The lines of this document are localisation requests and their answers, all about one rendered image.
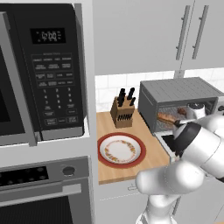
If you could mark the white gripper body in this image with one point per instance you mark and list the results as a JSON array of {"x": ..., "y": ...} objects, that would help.
[{"x": 194, "y": 113}]

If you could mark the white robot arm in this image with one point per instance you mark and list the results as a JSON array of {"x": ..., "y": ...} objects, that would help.
[{"x": 201, "y": 151}]

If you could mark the brown kebab skewer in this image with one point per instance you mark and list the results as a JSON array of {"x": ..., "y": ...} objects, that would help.
[{"x": 182, "y": 110}]

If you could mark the black toaster oven knob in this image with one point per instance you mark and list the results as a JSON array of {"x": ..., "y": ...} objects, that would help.
[{"x": 220, "y": 108}]

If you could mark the brown baguette bread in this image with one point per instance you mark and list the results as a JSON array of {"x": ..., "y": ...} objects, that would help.
[{"x": 166, "y": 117}]

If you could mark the grey toaster oven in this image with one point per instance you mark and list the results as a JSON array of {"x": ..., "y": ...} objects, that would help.
[{"x": 175, "y": 90}]

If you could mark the toaster oven glass door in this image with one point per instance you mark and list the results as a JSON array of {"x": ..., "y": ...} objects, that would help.
[{"x": 166, "y": 143}]

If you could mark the white lower cupboard door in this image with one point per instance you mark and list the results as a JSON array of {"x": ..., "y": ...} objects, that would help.
[{"x": 201, "y": 204}]

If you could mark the wide white cupboard door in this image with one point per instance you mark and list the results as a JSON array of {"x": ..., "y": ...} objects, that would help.
[{"x": 137, "y": 35}]

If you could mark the round black oven knob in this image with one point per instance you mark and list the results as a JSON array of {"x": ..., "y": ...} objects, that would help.
[{"x": 68, "y": 170}]

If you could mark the black microwave oven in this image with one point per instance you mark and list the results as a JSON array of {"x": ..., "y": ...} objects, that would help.
[{"x": 55, "y": 75}]

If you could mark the stainless steel oven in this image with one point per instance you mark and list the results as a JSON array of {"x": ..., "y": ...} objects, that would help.
[{"x": 43, "y": 189}]

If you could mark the wooden knife block black knives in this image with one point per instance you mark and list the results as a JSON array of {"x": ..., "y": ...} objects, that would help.
[{"x": 122, "y": 113}]

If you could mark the red rimmed white plate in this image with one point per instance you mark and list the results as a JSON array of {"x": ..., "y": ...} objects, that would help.
[{"x": 121, "y": 150}]

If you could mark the white drawer front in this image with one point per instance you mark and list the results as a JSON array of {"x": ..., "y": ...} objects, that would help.
[{"x": 119, "y": 192}]

